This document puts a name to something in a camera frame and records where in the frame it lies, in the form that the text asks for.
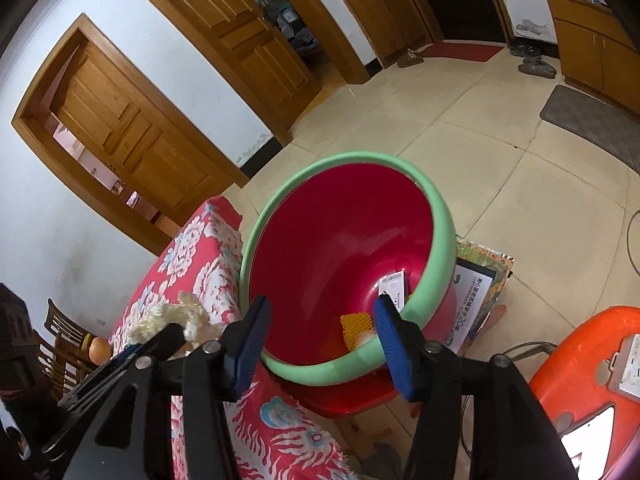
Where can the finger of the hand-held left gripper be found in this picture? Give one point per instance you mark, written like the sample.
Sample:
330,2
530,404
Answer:
162,340
107,367

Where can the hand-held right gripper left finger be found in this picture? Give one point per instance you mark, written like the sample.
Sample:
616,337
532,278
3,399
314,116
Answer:
252,345

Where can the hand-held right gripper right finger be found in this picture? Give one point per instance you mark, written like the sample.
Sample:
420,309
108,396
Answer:
395,355

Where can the cream paper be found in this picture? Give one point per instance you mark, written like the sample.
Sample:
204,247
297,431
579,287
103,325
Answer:
195,317

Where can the small yellow foam net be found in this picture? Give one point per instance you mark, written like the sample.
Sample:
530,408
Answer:
356,329

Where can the white medicine box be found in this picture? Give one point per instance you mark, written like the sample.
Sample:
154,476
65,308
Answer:
394,287

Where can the red basin with green rim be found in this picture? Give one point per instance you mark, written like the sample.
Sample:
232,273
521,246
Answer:
350,240

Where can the red apple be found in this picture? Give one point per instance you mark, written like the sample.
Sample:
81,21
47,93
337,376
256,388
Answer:
99,350

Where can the wooden chair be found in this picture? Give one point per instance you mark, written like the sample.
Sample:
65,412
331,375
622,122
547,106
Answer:
65,325

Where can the red plastic stool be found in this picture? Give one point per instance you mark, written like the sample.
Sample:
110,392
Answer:
350,397

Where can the red floral tablecloth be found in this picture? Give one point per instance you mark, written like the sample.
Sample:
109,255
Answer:
200,260

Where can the printed cardboard box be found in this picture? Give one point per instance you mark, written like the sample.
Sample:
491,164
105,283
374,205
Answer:
475,295

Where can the orange plastic stool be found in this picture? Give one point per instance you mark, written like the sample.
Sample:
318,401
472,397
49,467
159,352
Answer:
575,360

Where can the pale flat box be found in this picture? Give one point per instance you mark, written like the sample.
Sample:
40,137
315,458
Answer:
590,440

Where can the wooden door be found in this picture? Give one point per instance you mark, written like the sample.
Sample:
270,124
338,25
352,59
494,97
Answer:
125,125
235,25

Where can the brown slippers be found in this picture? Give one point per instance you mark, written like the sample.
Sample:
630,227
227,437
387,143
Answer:
410,58

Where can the grey floor mat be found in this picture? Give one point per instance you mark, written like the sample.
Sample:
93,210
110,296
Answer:
585,115

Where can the red door mat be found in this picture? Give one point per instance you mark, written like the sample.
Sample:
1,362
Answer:
465,51

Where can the dark shoe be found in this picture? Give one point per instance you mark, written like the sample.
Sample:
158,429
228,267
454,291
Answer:
525,50
536,67

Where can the wooden cabinet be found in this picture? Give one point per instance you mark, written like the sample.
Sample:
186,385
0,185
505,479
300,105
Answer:
590,45

